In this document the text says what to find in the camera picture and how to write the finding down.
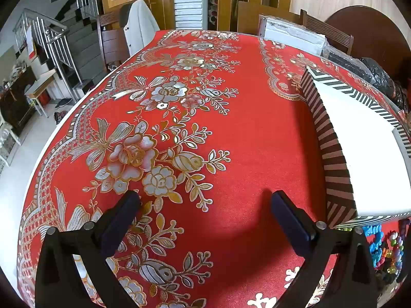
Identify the white louvered door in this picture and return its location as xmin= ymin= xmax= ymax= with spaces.
xmin=173 ymin=0 xmax=209 ymax=30

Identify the slatted wooden chair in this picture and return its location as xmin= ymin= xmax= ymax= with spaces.
xmin=300 ymin=9 xmax=354 ymax=55

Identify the striped cardboard box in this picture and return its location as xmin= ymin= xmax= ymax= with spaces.
xmin=299 ymin=66 xmax=411 ymax=230

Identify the blue bead bracelet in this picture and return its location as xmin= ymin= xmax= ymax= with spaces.
xmin=363 ymin=225 xmax=385 ymax=267

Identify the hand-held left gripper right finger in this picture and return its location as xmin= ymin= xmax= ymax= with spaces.
xmin=270 ymin=190 xmax=379 ymax=308

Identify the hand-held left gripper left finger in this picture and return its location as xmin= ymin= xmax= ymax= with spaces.
xmin=35 ymin=190 xmax=142 ymax=308

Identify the red floral tablecloth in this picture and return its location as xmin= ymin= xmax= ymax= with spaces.
xmin=16 ymin=30 xmax=411 ymax=308

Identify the small white-topped desk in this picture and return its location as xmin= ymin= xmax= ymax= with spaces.
xmin=25 ymin=69 xmax=58 ymax=118

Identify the dark wooden cabinet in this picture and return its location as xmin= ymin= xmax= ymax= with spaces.
xmin=0 ymin=66 xmax=37 ymax=135

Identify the black plastic bag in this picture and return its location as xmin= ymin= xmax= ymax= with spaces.
xmin=360 ymin=57 xmax=396 ymax=97

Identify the white cardboard box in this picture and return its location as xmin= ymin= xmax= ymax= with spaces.
xmin=258 ymin=14 xmax=328 ymax=56

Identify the dark wooden chair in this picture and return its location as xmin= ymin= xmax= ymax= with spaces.
xmin=96 ymin=11 xmax=130 ymax=68

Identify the staircase with metal railing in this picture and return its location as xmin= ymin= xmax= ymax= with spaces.
xmin=13 ymin=0 xmax=106 ymax=103

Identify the black wrapped box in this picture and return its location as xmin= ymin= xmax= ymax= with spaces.
xmin=323 ymin=45 xmax=375 ymax=82

